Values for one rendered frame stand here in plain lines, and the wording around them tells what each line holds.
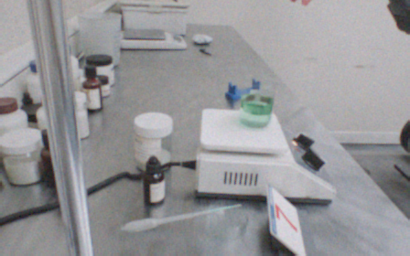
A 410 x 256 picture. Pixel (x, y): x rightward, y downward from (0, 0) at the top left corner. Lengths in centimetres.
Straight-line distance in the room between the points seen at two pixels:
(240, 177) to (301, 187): 9
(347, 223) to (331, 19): 172
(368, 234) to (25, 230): 43
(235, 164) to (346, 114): 196
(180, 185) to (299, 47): 166
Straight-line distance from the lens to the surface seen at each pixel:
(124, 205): 47
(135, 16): 154
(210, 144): 43
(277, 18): 200
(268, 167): 45
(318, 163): 50
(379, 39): 229
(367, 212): 53
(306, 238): 45
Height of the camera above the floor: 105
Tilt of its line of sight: 26 degrees down
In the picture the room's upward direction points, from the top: 4 degrees clockwise
